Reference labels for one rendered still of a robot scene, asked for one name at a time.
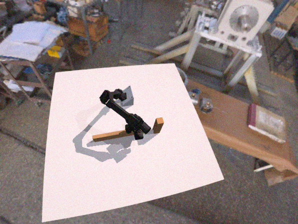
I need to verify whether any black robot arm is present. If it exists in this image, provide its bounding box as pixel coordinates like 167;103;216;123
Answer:
99;88;151;134

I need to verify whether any wooden post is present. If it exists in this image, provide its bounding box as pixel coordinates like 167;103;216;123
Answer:
152;117;164;134

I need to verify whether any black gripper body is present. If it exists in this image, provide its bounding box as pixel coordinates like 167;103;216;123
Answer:
134;128;144;140

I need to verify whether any wooden side rail with metal hooks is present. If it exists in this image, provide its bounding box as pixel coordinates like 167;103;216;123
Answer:
92;130;134;142

